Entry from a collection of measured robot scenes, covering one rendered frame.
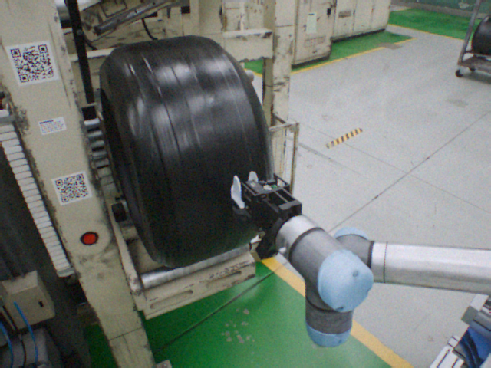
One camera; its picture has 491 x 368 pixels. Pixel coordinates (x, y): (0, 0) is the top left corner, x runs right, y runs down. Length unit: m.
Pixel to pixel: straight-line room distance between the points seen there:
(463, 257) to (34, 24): 0.83
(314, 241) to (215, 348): 1.48
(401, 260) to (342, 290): 0.19
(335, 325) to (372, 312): 1.59
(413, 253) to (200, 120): 0.46
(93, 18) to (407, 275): 1.03
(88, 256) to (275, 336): 1.22
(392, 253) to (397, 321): 1.54
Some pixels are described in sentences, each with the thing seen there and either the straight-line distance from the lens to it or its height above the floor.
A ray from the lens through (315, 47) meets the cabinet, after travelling 5.84.
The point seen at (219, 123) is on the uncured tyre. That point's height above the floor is 1.37.
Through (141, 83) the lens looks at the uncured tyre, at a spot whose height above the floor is 1.45.
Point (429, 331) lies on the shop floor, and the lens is 2.22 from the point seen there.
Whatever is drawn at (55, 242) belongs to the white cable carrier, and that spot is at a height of 1.07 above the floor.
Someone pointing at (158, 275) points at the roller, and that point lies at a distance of 1.05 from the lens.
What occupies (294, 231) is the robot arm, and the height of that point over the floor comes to 1.33.
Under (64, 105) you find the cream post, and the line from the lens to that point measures 0.82.
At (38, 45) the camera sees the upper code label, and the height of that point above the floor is 1.54.
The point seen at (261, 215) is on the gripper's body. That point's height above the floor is 1.29.
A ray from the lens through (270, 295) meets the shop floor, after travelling 2.14.
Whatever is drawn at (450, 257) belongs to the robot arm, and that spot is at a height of 1.28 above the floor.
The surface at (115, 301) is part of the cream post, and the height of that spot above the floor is 0.79.
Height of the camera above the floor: 1.70
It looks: 36 degrees down
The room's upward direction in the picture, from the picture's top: straight up
